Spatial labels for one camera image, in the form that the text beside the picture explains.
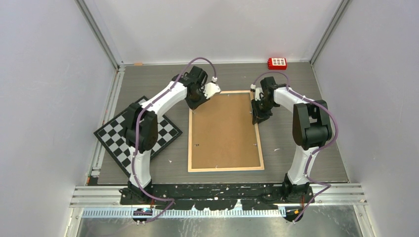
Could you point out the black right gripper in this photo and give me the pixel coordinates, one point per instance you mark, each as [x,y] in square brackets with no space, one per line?
[259,117]

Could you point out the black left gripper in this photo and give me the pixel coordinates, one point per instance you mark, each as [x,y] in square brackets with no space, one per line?
[192,105]

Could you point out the blue picture frame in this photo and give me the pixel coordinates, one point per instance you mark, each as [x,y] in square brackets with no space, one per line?
[222,136]

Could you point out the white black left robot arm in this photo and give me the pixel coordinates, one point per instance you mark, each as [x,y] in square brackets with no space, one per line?
[140,127]

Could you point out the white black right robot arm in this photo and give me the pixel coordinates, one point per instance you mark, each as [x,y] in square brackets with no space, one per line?
[311,130]

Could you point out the red toy brick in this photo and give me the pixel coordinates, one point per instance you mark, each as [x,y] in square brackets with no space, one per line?
[277,63]

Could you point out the black white chessboard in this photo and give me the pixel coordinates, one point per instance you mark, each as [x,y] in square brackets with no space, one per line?
[117,140]

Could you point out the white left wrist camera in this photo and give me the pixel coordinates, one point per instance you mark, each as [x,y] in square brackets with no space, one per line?
[211,88]

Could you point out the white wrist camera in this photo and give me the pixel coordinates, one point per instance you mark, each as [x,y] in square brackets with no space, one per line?
[257,92]
[211,88]

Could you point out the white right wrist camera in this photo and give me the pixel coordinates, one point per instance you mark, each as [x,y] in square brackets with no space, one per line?
[257,92]

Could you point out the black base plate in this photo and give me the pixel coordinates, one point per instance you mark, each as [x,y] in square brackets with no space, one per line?
[251,196]

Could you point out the aluminium front rail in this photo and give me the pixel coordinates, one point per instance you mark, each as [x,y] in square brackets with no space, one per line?
[104,201]

